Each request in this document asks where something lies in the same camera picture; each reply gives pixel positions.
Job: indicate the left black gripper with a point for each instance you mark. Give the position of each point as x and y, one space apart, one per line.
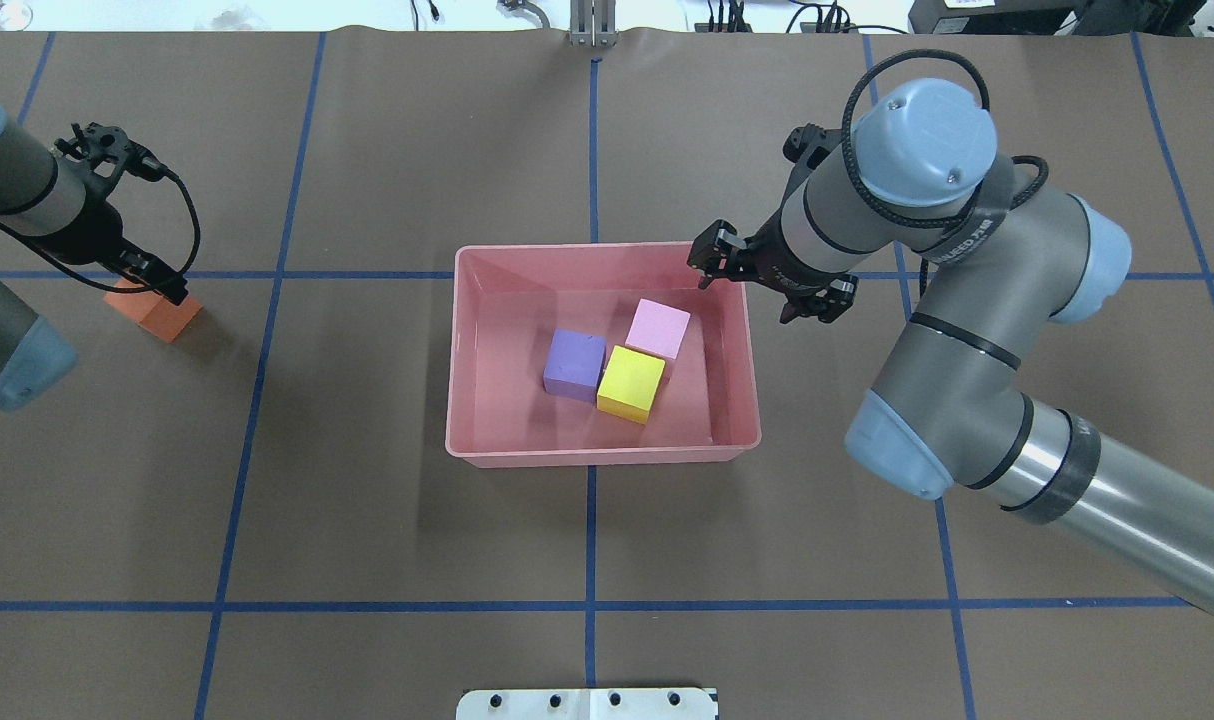
100 233

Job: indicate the orange foam block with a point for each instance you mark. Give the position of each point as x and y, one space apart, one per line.
155 314

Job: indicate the aluminium frame post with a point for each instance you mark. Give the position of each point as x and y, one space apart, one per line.
592 23

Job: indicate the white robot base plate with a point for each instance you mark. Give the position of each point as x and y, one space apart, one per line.
590 703

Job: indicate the brown paper table cover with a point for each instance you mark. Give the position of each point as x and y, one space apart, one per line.
261 519

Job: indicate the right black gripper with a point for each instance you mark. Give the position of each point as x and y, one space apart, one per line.
773 262

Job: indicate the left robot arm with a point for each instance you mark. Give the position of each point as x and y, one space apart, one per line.
56 208

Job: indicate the pink plastic bin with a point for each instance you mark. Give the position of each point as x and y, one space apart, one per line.
508 302

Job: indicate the pink foam block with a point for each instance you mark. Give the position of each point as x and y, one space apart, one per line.
657 330

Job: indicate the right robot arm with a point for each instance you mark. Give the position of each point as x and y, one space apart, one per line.
922 169

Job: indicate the yellow foam block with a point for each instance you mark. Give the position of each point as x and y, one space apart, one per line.
629 384

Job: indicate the purple foam block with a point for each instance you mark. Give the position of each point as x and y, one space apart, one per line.
574 365

